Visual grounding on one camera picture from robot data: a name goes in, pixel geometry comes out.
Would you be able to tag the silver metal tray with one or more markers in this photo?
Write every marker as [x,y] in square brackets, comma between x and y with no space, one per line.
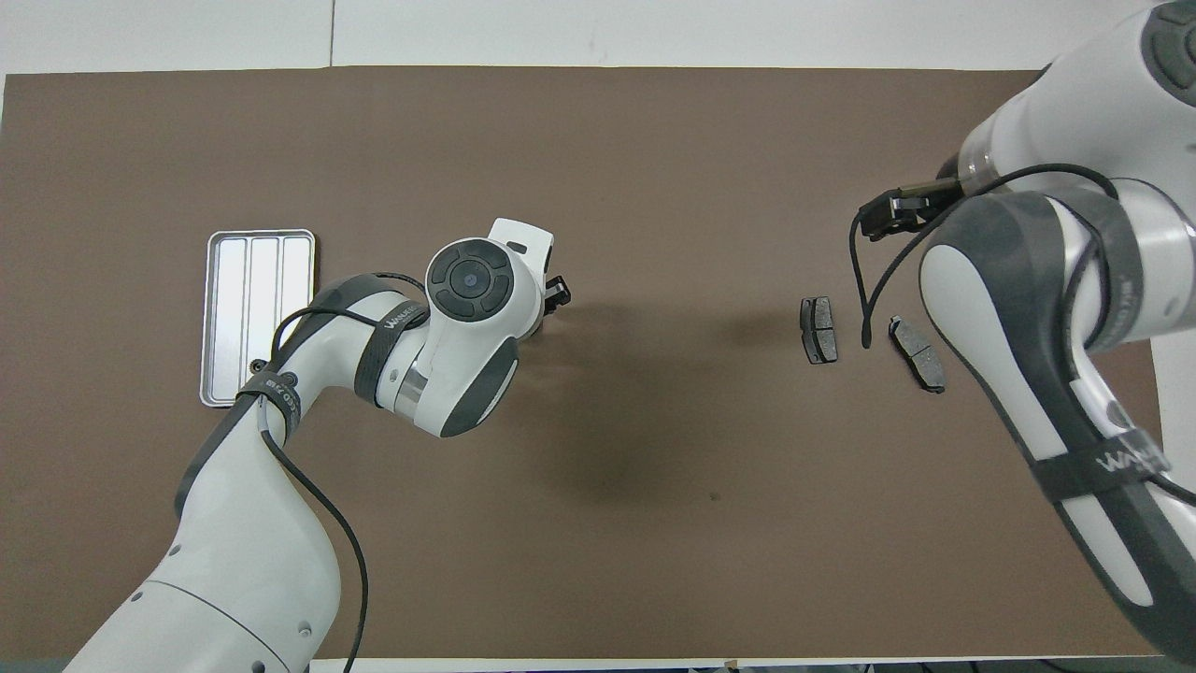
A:
[234,308]

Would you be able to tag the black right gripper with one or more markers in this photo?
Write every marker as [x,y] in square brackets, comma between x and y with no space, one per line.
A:
[892,213]

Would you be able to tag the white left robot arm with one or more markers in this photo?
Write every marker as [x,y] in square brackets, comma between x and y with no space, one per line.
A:
[234,561]

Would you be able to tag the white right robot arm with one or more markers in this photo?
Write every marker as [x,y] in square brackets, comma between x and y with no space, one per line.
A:
[1149,93]

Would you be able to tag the grey curved brake pad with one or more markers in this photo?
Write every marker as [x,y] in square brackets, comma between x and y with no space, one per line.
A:
[918,355]

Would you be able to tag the brown table mat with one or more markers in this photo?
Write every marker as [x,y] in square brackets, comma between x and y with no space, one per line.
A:
[654,561]

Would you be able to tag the grey rectangular brake pad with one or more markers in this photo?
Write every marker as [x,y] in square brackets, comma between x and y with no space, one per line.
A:
[819,330]

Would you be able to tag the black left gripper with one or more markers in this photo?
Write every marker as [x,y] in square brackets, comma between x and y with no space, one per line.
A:
[557,295]

